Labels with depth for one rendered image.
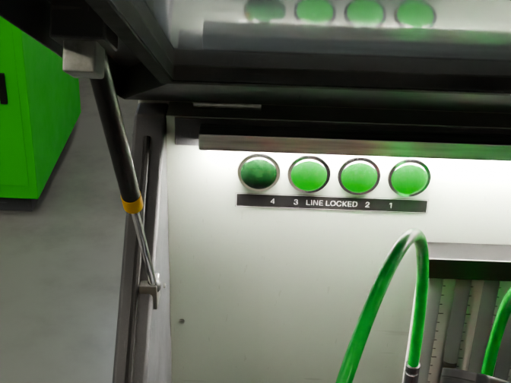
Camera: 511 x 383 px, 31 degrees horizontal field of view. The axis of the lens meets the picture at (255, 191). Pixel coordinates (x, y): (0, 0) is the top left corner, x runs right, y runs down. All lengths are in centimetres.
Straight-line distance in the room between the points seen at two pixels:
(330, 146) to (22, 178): 265
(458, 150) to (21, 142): 264
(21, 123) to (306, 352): 240
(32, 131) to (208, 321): 238
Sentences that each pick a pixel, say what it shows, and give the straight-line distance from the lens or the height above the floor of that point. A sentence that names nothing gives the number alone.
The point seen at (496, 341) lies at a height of 124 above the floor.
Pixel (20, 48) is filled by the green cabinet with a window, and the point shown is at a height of 70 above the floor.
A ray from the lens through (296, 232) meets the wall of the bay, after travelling 115.
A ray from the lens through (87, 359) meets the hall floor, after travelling 298.
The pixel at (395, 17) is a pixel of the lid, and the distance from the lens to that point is 64.
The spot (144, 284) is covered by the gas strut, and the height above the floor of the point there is 132.
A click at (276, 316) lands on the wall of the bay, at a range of 123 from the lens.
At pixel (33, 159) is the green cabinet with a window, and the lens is 359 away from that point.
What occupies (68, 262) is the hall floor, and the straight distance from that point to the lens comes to 343.
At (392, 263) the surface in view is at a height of 143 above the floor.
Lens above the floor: 191
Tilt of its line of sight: 30 degrees down
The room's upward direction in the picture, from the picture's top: 2 degrees clockwise
